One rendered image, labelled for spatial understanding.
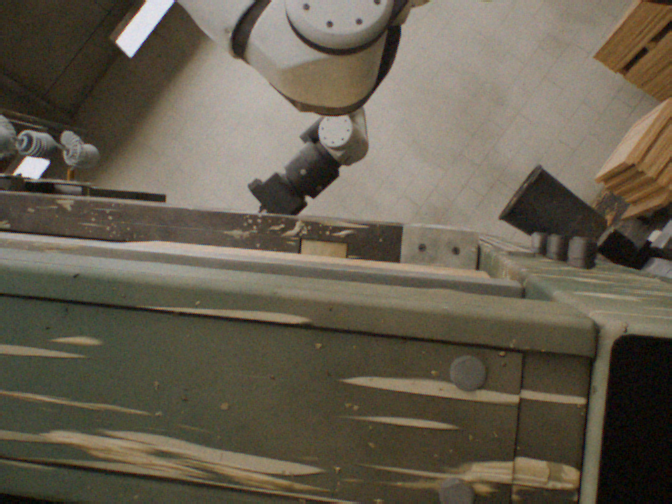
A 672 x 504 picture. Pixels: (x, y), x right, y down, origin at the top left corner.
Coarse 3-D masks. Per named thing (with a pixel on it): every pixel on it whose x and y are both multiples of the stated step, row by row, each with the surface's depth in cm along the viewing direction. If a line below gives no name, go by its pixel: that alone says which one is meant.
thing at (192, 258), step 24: (0, 240) 59; (24, 240) 59; (48, 240) 59; (72, 240) 62; (168, 264) 57; (192, 264) 57; (216, 264) 56; (240, 264) 56; (264, 264) 56; (288, 264) 55; (312, 264) 57; (336, 264) 59; (432, 288) 54; (456, 288) 53; (480, 288) 53; (504, 288) 53
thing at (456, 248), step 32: (0, 192) 126; (0, 224) 126; (32, 224) 125; (64, 224) 124; (96, 224) 123; (128, 224) 122; (160, 224) 122; (192, 224) 121; (224, 224) 120; (256, 224) 119; (288, 224) 118; (320, 224) 117; (352, 224) 116; (384, 224) 115; (352, 256) 116; (384, 256) 115; (416, 256) 115; (448, 256) 114
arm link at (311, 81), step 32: (192, 0) 53; (224, 0) 52; (256, 0) 52; (224, 32) 53; (256, 32) 52; (288, 32) 51; (256, 64) 54; (288, 64) 51; (320, 64) 51; (352, 64) 51; (288, 96) 56; (320, 96) 56; (352, 96) 57
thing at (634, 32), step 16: (640, 0) 458; (624, 16) 515; (640, 16) 468; (656, 16) 458; (624, 32) 495; (640, 32) 483; (656, 32) 471; (608, 48) 525; (624, 48) 512; (640, 48) 498; (656, 48) 486; (608, 64) 544; (624, 64) 529; (640, 64) 515; (656, 64) 504; (640, 80) 536; (656, 80) 521; (656, 96) 541
